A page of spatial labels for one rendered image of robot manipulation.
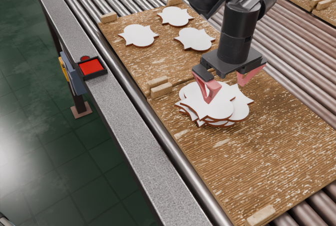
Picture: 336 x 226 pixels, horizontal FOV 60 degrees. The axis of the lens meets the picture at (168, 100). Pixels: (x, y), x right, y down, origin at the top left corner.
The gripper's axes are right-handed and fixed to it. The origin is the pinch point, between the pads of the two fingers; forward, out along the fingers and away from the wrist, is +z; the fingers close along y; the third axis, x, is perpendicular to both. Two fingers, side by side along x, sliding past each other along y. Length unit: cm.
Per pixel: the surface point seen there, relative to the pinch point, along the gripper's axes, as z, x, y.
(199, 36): 11.2, 32.2, 20.8
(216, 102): 7.1, 2.9, 1.6
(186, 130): 13.0, 3.8, -6.2
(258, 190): 13.0, -16.9, -3.6
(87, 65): 13.7, 41.1, -15.4
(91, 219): 107, 42, -31
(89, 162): 107, 74, -18
